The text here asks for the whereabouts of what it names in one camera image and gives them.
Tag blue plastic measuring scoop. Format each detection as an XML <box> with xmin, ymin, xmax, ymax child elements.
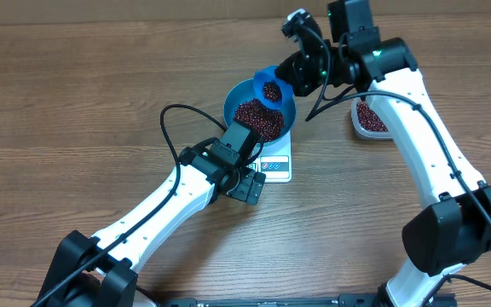
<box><xmin>252</xmin><ymin>66</ymin><xmax>293</xmax><ymax>110</ymax></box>

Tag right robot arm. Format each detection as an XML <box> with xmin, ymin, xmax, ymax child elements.
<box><xmin>275</xmin><ymin>1</ymin><xmax>491</xmax><ymax>306</ymax></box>

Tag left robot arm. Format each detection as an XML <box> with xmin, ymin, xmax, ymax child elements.
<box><xmin>35</xmin><ymin>133</ymin><xmax>264</xmax><ymax>306</ymax></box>

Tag white digital kitchen scale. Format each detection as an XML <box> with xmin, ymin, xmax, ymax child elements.
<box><xmin>248</xmin><ymin>132</ymin><xmax>292</xmax><ymax>183</ymax></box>

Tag blue metal bowl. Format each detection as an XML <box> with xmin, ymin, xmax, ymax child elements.
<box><xmin>223</xmin><ymin>78</ymin><xmax>297</xmax><ymax>147</ymax></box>

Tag red adzuki beans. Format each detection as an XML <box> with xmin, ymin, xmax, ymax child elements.
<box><xmin>234</xmin><ymin>98</ymin><xmax>285</xmax><ymax>142</ymax></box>

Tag clear plastic food container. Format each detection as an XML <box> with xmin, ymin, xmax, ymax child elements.
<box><xmin>350</xmin><ymin>98</ymin><xmax>391</xmax><ymax>141</ymax></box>

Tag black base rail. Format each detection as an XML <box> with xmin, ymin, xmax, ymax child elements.
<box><xmin>155</xmin><ymin>293</ymin><xmax>458</xmax><ymax>307</ymax></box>

